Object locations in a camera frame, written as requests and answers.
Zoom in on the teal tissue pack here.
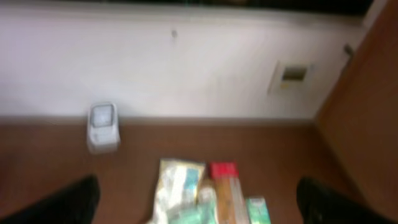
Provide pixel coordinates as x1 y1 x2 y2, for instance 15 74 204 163
246 197 271 224
168 202 217 224

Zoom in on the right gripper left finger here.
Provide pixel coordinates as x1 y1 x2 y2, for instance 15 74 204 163
1 175 101 224

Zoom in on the cream snack bag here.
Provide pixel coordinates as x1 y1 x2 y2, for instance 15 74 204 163
148 158 206 224

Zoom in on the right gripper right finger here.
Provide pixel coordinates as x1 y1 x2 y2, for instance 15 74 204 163
296 177 396 224

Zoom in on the orange pasta bag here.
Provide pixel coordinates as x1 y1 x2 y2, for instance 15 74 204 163
210 162 249 224

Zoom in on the brown wooden door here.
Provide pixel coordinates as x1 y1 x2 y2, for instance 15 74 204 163
316 0 397 220

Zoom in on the white wall thermostat panel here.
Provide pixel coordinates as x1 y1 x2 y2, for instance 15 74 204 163
268 61 314 95

